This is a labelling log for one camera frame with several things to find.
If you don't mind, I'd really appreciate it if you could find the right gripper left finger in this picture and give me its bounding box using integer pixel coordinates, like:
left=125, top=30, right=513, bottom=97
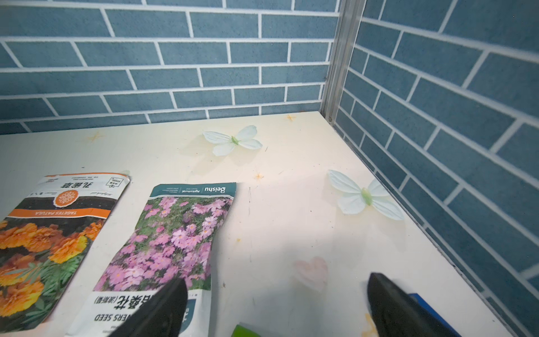
left=110, top=278, right=188, bottom=337

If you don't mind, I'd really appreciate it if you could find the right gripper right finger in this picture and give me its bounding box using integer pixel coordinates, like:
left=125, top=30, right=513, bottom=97
left=367, top=272, right=449, bottom=336

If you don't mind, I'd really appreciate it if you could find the green seed bag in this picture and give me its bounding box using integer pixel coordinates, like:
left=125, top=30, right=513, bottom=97
left=231, top=324, right=261, bottom=337

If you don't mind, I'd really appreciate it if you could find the purple flower seed bag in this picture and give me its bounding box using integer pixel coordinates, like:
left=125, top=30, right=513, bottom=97
left=67, top=183, right=237, bottom=336

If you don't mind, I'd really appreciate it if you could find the orange marigold seed bag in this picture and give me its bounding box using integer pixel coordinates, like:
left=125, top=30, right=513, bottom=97
left=1, top=173, right=130, bottom=333

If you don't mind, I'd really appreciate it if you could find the blue black tool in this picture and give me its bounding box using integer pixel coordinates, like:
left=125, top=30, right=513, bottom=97
left=409, top=293, right=460, bottom=337

